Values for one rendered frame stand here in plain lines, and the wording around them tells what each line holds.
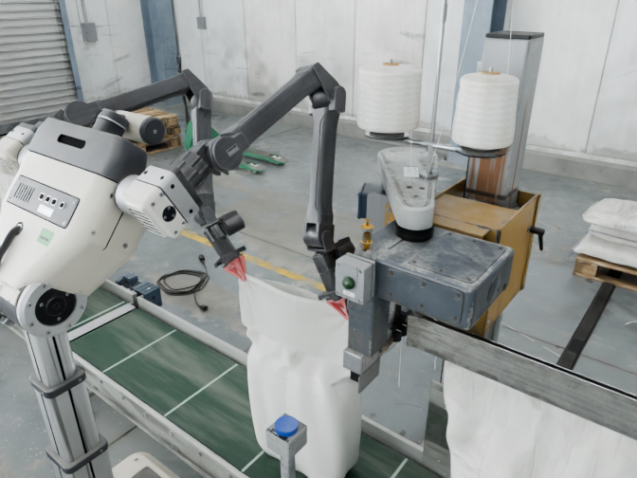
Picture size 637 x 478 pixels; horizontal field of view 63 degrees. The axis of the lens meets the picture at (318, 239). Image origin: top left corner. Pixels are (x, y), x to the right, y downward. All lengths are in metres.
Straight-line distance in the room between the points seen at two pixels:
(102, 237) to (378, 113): 0.72
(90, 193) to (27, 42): 7.64
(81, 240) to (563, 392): 1.10
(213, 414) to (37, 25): 7.42
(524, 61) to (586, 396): 0.79
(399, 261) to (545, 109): 5.30
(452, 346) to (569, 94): 5.10
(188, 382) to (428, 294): 1.43
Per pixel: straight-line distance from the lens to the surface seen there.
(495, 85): 1.24
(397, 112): 1.35
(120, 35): 9.63
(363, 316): 1.23
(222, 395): 2.24
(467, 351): 1.34
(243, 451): 2.02
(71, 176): 1.33
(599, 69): 6.18
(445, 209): 1.43
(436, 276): 1.09
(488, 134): 1.25
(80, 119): 1.67
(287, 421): 1.43
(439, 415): 1.82
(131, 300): 2.95
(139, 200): 1.12
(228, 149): 1.21
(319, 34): 7.63
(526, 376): 1.31
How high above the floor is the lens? 1.86
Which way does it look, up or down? 26 degrees down
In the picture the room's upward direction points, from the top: straight up
